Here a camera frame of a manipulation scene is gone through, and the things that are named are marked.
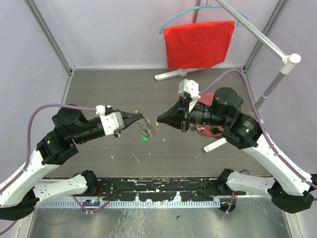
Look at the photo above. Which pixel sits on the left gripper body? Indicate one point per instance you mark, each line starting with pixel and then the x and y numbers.
pixel 116 134

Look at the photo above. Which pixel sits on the dark red crumpled shirt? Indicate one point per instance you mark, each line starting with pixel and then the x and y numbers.
pixel 207 130

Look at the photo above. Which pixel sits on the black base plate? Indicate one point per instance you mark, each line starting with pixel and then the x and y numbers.
pixel 159 188

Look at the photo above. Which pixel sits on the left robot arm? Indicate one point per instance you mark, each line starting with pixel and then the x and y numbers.
pixel 21 193

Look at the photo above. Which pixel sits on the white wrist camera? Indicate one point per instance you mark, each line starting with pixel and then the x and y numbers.
pixel 190 87
pixel 109 118

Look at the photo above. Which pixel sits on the grey slotted cable duct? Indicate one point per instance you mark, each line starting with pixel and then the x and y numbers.
pixel 176 203

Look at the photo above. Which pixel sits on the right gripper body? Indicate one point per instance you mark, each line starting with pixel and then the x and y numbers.
pixel 187 119

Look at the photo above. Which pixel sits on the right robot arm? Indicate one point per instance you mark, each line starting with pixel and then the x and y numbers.
pixel 288 190

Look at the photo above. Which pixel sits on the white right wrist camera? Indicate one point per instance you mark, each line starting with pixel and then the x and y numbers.
pixel 190 87

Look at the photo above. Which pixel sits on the white clothes rack stand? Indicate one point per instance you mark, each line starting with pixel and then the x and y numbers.
pixel 282 110

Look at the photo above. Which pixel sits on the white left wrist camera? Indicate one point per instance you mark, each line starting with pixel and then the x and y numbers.
pixel 109 118

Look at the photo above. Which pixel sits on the teal clothes hanger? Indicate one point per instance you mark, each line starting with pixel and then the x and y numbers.
pixel 197 8

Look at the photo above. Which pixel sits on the bright red cloth on hanger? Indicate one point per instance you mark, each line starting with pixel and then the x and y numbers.
pixel 198 45

